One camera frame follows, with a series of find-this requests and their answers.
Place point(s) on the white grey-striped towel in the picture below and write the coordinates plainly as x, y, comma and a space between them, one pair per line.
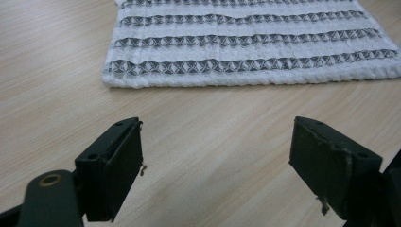
242, 47

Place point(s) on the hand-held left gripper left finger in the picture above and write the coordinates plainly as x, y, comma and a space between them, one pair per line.
110, 170

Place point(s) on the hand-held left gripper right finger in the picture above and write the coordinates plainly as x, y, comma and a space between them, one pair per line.
327, 164

